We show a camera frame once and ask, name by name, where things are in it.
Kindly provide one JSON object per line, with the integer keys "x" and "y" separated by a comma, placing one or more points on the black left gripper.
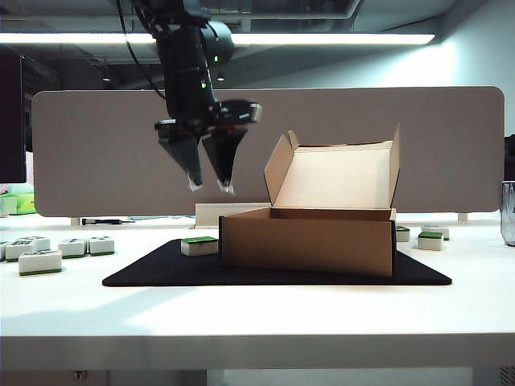
{"x": 209, "y": 122}

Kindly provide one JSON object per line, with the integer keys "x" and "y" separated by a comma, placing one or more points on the brown paper box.
{"x": 306, "y": 249}

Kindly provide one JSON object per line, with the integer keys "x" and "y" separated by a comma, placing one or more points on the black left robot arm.
{"x": 185, "y": 60}

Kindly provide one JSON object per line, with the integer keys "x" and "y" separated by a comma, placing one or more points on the mahjong tile three bamboo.
{"x": 100, "y": 246}

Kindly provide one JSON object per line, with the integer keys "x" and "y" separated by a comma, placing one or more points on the mahjong tile two bamboo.
{"x": 72, "y": 248}

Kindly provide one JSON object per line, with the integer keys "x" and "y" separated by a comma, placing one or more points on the mahjong tile zigzag bamboo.
{"x": 38, "y": 242}

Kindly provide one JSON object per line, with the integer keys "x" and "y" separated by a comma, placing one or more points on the mahjong tile bird mark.
{"x": 39, "y": 263}

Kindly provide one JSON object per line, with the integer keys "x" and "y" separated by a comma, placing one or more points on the mahjong tile six bamboo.
{"x": 18, "y": 252}

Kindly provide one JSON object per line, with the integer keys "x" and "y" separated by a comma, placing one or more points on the grey-brown desk divider panel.
{"x": 100, "y": 153}

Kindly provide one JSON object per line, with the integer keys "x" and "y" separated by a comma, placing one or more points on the black desk mat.
{"x": 161, "y": 269}

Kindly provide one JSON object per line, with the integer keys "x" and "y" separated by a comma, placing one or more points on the black pen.
{"x": 100, "y": 221}

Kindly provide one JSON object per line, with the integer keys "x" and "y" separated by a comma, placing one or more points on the ceiling light strip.
{"x": 80, "y": 38}

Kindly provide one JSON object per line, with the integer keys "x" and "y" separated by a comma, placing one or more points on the green white packet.
{"x": 20, "y": 205}

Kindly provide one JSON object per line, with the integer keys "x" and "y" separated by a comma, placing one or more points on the black computer monitor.
{"x": 10, "y": 120}

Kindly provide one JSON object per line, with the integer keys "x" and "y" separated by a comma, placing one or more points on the round metal table bolt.
{"x": 77, "y": 375}

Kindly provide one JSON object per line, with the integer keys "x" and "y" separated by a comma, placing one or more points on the white divider foot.
{"x": 462, "y": 217}

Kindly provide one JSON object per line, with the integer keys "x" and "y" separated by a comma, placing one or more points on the black object behind divider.
{"x": 510, "y": 157}

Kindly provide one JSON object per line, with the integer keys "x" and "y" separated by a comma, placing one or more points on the clear glass cup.
{"x": 507, "y": 217}

